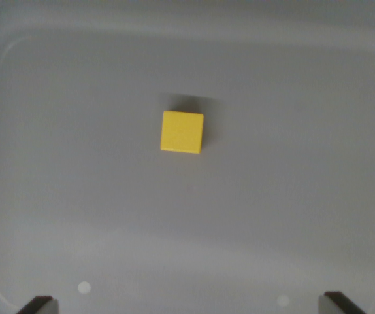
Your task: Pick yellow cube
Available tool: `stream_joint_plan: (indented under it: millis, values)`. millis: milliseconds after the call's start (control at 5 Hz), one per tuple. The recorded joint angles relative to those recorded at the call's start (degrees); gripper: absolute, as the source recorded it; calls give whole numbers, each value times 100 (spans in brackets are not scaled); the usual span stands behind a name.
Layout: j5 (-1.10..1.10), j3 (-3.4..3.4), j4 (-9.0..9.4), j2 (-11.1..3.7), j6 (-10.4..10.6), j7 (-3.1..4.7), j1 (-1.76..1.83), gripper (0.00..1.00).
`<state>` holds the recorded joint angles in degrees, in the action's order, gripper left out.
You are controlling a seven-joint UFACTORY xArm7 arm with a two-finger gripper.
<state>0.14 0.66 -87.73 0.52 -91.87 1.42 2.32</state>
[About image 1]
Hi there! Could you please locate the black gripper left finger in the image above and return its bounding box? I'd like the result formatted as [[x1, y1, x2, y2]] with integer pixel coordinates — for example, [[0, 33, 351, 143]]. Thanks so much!
[[16, 295, 59, 314]]

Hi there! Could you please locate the yellow cube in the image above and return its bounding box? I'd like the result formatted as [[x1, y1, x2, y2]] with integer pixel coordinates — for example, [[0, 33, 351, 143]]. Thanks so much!
[[159, 110, 205, 154]]

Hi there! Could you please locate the grey plastic tray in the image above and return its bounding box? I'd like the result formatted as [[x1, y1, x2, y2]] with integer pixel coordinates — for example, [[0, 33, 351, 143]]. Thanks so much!
[[0, 0, 375, 314]]

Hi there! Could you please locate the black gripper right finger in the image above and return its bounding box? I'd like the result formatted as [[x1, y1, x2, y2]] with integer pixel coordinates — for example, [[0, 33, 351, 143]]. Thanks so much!
[[318, 290, 368, 314]]

